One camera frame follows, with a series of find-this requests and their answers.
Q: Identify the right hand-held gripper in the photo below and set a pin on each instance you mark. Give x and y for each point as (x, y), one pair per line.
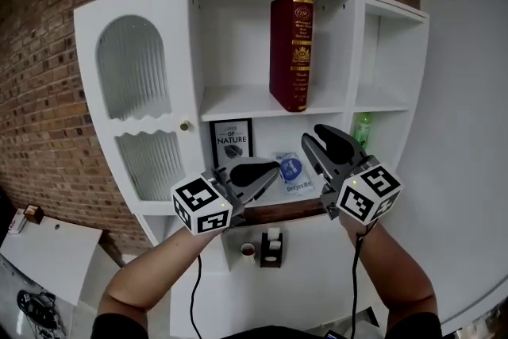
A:
(369, 194)

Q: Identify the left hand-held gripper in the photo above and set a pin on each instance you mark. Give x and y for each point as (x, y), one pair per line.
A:
(198, 206)

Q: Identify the dark red hardcover book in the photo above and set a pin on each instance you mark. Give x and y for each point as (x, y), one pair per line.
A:
(289, 51)

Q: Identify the person's right forearm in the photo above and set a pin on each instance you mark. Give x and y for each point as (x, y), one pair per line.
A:
(389, 270)

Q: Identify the person's left forearm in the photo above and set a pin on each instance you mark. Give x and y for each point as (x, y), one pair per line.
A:
(158, 270)

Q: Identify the white and blue wipes packet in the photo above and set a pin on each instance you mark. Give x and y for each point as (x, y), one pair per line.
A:
(293, 174)

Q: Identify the green plastic bottle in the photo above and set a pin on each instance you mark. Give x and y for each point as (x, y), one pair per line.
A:
(362, 129)

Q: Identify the black framed leaf picture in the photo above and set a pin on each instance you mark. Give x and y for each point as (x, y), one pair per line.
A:
(232, 141)

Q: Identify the white folded paper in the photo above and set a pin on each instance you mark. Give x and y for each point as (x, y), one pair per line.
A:
(273, 233)

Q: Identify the white mug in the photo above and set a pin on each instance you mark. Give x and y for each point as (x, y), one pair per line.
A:
(247, 252)

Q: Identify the dark wooden organiser box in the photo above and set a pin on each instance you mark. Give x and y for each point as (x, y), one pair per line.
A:
(262, 254)

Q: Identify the brass door knob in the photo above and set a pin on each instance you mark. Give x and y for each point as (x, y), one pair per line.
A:
(185, 126)

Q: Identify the white shelf cabinet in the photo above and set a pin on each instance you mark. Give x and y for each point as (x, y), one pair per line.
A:
(317, 290)

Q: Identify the white arched ribbed-glass cabinet door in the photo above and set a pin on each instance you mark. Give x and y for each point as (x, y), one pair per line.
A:
(91, 91)

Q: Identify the person's black shirt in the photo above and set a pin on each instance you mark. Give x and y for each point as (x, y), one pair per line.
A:
(119, 327)

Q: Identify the white side table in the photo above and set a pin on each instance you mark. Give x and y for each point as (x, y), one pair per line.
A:
(51, 254)

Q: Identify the small brown box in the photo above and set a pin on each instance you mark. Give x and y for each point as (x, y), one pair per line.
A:
(33, 213)

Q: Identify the small white box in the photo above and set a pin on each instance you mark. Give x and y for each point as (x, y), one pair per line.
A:
(16, 222)

